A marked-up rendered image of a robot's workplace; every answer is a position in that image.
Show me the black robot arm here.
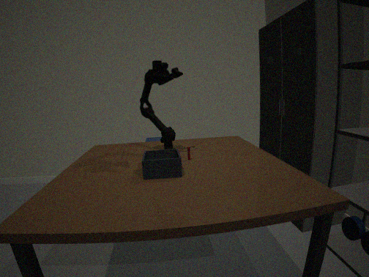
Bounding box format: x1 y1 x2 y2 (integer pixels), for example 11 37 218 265
140 61 176 149

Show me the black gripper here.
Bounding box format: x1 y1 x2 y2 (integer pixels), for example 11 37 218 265
156 68 183 85

